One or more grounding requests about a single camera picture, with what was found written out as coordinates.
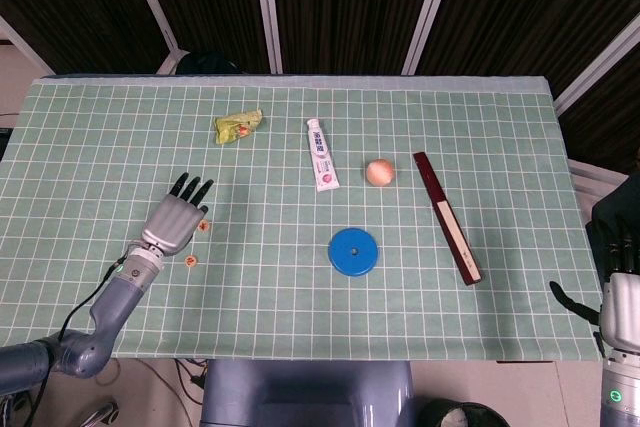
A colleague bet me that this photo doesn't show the white toothpaste tube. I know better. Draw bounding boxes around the white toothpaste tube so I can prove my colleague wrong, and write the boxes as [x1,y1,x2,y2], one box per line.
[305,118,340,193]

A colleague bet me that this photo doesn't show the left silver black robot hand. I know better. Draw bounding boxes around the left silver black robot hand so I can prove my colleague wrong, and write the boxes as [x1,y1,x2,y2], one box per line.
[141,172,215,254]

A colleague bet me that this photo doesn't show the peach coloured ball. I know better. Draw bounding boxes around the peach coloured ball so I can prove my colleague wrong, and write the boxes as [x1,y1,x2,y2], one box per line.
[365,158,397,189]

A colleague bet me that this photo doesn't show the black round bin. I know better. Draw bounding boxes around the black round bin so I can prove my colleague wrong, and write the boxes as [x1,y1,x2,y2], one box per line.
[417,399,511,427]

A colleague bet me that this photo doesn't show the black object behind table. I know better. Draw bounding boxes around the black object behind table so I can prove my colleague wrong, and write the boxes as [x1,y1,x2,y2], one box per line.
[175,50,246,76]

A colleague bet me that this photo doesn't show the dark red folded fan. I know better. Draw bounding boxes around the dark red folded fan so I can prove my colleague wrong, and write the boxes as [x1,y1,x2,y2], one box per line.
[412,151,484,287]

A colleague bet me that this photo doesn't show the chrome metal bracket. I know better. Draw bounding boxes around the chrome metal bracket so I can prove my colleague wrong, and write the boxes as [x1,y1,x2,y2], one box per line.
[79,399,121,427]

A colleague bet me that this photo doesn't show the blue-grey robot torso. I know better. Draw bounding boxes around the blue-grey robot torso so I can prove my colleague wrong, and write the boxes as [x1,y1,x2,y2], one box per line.
[199,359,416,427]

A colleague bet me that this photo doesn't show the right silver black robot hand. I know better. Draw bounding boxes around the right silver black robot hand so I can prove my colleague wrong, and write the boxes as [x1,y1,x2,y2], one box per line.
[549,226,640,352]

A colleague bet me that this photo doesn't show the person in dark clothes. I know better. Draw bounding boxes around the person in dark clothes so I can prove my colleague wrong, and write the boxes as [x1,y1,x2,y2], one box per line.
[591,176,640,248]

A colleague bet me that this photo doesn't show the white metal frame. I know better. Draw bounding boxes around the white metal frame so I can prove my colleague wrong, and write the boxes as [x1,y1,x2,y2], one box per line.
[567,157,631,208]

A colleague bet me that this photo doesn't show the thin floor cables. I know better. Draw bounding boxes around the thin floor cables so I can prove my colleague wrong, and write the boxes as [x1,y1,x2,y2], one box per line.
[172,357,209,404]

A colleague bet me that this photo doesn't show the blue disc with hole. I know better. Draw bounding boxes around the blue disc with hole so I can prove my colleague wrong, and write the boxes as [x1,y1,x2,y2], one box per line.
[327,227,381,278]

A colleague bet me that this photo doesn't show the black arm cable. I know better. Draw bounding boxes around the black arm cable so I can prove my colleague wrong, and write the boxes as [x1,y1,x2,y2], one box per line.
[27,256,126,427]

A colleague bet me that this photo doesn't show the green crumpled snack packet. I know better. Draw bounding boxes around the green crumpled snack packet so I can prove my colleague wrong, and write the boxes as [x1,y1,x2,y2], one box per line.
[214,109,265,147]

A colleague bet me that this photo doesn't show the green checkered tablecloth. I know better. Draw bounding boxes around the green checkered tablecloth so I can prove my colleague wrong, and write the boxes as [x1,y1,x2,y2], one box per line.
[0,75,604,363]

